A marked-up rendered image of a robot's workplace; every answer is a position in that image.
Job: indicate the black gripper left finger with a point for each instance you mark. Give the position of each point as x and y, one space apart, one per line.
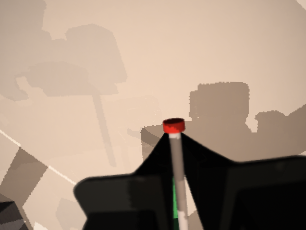
149 187

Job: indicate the grey pin with red cap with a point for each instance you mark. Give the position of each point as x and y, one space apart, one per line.
174 126

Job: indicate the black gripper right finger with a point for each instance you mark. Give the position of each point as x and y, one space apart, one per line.
214 180

